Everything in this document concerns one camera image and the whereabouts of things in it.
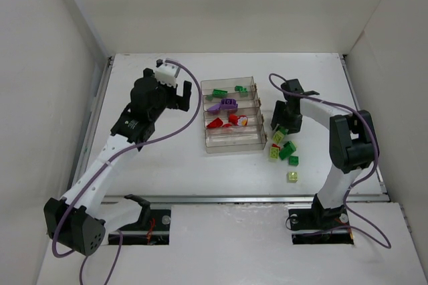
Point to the small green brick in bin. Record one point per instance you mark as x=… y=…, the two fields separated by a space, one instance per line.
x=241 y=89

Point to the clear bin first row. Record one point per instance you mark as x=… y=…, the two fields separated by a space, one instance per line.
x=228 y=84

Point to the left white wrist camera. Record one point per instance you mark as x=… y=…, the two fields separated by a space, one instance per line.
x=166 y=73

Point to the green square brick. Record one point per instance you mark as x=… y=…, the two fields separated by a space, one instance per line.
x=293 y=161

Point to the green stepped lego brick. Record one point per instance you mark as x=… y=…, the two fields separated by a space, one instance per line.
x=217 y=93

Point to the aluminium rail front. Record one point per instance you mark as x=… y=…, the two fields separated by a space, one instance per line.
x=187 y=199

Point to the red rectangular lego brick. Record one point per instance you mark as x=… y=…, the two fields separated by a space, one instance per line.
x=216 y=123

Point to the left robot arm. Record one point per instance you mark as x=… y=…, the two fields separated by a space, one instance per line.
x=76 y=220

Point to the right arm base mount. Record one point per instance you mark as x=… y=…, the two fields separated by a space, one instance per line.
x=312 y=227

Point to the dark green angled brick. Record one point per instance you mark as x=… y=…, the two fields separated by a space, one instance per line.
x=287 y=150

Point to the green and lime brick top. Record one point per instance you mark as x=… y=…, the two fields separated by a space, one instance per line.
x=279 y=135

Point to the red flower lego brick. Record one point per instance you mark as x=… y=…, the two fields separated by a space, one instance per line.
x=242 y=120

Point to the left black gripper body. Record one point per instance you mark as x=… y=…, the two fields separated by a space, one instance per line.
x=172 y=96

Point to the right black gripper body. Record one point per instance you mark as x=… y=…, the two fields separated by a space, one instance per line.
x=287 y=118

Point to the lime square brick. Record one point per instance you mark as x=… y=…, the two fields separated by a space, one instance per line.
x=292 y=177

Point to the purple lego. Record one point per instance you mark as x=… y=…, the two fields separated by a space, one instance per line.
x=215 y=109

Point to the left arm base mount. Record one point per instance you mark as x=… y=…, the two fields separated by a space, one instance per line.
x=152 y=227

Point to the purple lotus lego brick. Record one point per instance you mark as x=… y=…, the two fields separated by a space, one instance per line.
x=228 y=104

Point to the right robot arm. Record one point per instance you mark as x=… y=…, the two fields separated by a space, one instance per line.
x=352 y=148

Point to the lime brick with red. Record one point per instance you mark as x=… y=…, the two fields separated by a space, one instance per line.
x=274 y=153

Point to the red lego cluster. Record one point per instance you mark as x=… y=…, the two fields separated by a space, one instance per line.
x=232 y=121

